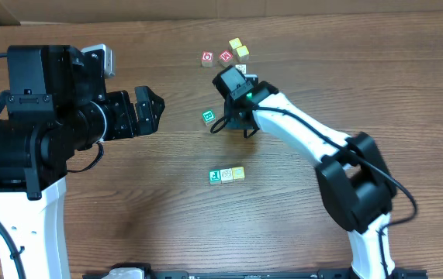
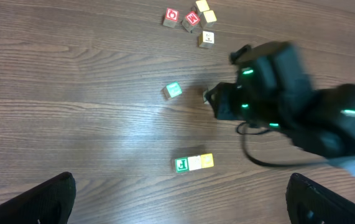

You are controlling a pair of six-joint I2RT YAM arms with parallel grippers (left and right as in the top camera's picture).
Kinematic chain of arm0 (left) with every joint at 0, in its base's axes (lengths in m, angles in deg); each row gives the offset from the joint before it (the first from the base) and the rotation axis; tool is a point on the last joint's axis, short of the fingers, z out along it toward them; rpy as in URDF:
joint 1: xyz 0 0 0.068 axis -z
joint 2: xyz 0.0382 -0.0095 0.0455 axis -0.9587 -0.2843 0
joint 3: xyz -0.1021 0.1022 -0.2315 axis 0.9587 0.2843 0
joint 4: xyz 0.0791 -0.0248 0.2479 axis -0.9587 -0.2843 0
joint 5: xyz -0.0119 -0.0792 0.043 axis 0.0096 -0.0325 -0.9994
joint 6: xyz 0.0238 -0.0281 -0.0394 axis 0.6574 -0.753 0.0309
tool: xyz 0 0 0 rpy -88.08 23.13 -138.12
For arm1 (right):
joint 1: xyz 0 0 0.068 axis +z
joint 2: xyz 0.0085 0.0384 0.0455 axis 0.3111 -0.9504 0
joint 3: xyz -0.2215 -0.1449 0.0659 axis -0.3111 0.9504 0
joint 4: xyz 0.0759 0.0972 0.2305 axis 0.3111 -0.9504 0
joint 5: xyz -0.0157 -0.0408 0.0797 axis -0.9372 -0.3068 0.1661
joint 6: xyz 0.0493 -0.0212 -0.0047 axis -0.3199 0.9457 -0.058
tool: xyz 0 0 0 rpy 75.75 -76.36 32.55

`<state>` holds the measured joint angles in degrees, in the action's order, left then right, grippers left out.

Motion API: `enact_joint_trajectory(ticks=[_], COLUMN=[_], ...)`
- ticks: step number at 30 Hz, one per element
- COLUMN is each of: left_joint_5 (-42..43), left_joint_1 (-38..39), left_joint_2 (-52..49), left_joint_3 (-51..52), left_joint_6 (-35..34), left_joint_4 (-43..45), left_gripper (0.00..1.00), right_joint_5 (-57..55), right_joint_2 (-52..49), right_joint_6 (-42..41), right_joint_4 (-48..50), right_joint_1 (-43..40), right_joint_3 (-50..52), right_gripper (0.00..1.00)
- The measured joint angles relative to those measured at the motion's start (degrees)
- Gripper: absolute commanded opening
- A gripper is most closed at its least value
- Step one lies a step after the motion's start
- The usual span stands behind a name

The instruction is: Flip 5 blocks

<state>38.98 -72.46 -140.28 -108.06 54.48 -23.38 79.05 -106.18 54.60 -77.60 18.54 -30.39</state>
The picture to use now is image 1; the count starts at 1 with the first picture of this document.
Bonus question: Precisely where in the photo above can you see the yellow wooden block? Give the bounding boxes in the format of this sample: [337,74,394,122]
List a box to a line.
[229,37,243,51]
[235,45,250,63]

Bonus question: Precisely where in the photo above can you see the blue X wooden block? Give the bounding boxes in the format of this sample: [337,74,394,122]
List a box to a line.
[235,64,247,74]

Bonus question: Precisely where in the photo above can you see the red letter M block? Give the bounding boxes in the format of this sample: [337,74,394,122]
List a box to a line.
[219,50,234,67]

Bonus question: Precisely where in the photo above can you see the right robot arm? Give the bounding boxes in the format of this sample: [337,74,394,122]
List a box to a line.
[211,66,396,278]

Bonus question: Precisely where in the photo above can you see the green letter B block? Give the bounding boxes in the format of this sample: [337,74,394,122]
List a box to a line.
[202,109,216,126]

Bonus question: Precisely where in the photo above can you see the yellow rear wooden block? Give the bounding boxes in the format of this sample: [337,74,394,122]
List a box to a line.
[229,37,243,51]

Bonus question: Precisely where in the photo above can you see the red apple picture block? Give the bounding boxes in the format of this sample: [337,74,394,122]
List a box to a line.
[201,51,214,67]

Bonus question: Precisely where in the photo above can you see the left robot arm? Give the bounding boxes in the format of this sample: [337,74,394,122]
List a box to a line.
[0,45,165,278]

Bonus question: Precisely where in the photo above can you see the red Y wooden block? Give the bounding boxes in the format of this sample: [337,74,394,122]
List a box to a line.
[232,167,245,181]

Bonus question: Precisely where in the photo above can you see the yellow front wooden block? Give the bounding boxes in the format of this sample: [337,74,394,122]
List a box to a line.
[235,45,250,63]

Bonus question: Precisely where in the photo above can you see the green letter F block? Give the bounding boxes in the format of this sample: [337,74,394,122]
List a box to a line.
[209,170,222,184]

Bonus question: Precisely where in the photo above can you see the plain E pretzel block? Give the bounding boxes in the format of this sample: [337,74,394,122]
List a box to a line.
[220,168,234,183]

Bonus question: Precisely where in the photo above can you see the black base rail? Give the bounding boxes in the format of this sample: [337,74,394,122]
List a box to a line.
[81,263,429,279]

